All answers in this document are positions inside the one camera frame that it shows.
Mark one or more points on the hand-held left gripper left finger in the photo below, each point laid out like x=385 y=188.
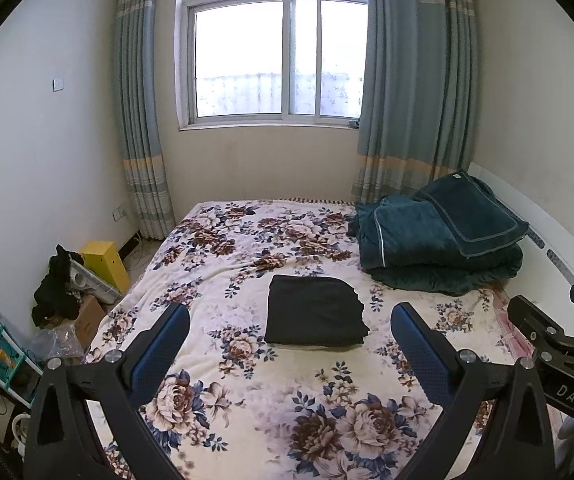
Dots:
x=159 y=350

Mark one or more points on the dark striped long-sleeve shirt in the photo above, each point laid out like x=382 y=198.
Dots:
x=312 y=310

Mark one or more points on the white headboard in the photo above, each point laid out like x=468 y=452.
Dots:
x=567 y=240

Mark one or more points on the pile of black clothes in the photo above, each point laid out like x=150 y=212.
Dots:
x=54 y=290

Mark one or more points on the yellow box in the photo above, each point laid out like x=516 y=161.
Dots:
x=104 y=262

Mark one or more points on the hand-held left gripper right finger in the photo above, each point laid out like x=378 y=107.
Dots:
x=417 y=355

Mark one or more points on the cardboard box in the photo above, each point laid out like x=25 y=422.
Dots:
x=87 y=320

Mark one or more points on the white appliance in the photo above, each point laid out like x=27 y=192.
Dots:
x=94 y=285

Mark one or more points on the wall outlet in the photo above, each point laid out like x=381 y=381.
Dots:
x=120 y=213

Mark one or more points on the clear plastic bag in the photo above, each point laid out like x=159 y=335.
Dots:
x=57 y=345

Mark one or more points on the pink checkered sheet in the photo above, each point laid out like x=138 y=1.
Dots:
x=509 y=325

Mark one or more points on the blue-grey curtain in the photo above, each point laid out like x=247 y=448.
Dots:
x=142 y=110
x=412 y=85

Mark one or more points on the window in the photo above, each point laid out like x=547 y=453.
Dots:
x=272 y=50

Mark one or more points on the folded dark green quilt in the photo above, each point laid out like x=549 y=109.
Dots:
x=407 y=250

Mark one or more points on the dark green pillow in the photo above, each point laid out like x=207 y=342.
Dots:
x=472 y=215

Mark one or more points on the white wall switch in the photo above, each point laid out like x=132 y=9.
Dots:
x=58 y=83

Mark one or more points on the floral bed blanket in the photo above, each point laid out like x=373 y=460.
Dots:
x=247 y=260

